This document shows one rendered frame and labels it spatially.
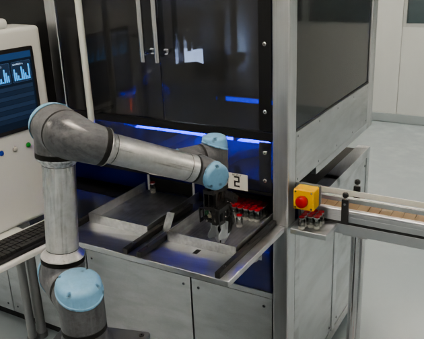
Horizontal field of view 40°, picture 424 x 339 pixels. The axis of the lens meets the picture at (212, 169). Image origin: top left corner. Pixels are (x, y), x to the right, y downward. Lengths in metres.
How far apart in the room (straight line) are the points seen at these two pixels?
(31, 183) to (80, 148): 1.05
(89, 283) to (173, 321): 1.06
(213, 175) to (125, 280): 1.14
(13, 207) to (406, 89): 4.94
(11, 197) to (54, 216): 0.83
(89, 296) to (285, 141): 0.82
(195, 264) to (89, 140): 0.62
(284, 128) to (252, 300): 0.70
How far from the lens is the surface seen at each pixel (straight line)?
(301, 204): 1.92
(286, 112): 1.88
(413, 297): 3.38
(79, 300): 1.48
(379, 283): 3.47
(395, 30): 6.49
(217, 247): 1.86
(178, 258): 1.84
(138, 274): 2.50
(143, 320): 2.62
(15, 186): 2.36
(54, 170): 1.50
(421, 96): 6.54
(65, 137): 1.37
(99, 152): 1.37
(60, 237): 1.56
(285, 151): 1.92
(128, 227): 2.04
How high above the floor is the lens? 1.76
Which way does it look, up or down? 20 degrees down
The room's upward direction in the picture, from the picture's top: 2 degrees counter-clockwise
